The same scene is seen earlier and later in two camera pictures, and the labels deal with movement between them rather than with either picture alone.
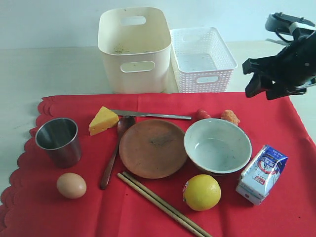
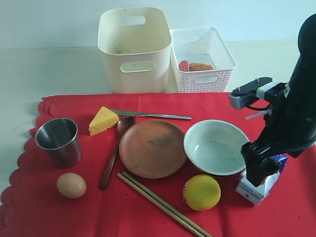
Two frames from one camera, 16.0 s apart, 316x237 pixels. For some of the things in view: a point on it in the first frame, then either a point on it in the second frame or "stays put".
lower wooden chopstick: [145, 193] stays put
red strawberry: [202, 114] -> [183, 65]
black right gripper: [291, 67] -> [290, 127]
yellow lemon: [202, 192] stays put
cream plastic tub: [136, 44] stays put
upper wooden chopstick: [202, 230] stays put
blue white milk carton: [258, 177] stays put
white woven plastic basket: [203, 62] stays put
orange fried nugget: [229, 115] -> [194, 66]
